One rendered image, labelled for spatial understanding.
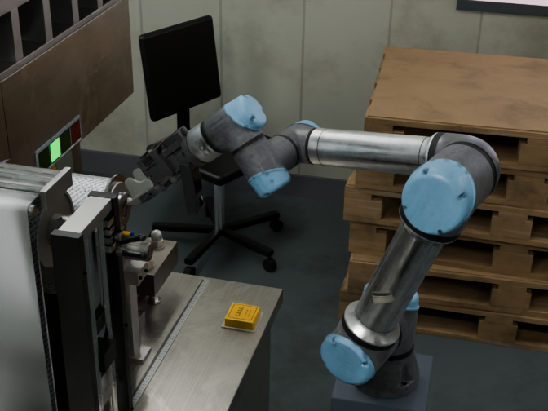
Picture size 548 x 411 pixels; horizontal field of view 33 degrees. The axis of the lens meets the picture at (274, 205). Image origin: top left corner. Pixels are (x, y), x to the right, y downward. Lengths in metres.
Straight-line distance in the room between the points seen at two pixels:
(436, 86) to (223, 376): 1.91
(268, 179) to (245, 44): 2.74
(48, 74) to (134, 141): 2.52
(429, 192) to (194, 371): 0.76
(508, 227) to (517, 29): 1.12
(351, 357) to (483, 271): 1.88
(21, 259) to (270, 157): 0.50
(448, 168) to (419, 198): 0.07
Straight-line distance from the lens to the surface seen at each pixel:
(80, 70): 2.53
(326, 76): 4.44
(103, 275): 1.65
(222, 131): 1.78
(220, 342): 2.15
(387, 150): 1.76
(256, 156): 1.77
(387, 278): 1.70
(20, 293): 1.71
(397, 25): 4.32
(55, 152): 2.42
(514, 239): 3.53
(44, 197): 1.61
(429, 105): 3.47
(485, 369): 3.63
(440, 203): 1.56
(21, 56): 2.25
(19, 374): 1.83
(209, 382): 2.03
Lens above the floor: 2.18
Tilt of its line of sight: 28 degrees down
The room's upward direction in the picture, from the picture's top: 1 degrees clockwise
